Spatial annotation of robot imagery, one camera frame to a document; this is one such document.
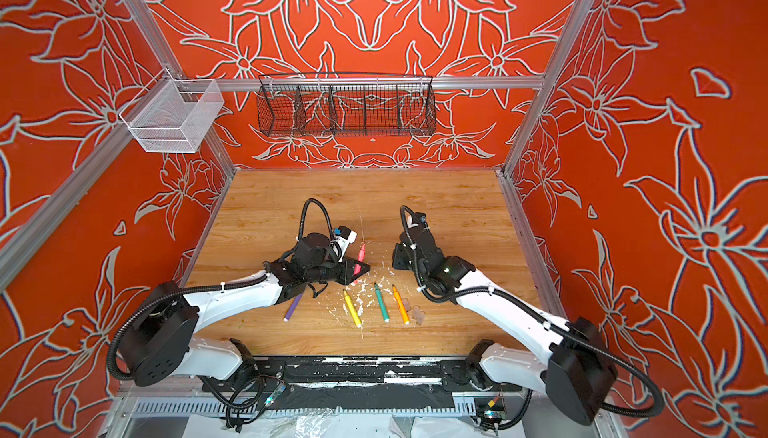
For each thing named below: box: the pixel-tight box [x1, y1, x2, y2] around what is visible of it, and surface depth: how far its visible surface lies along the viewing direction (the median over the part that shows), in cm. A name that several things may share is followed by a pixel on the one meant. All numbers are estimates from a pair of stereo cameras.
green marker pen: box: [374, 282, 390, 323], surface depth 85 cm
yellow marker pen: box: [342, 289, 363, 327], surface depth 85 cm
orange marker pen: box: [392, 284, 411, 325], surface depth 85 cm
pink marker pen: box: [354, 243, 366, 275], surface depth 81 cm
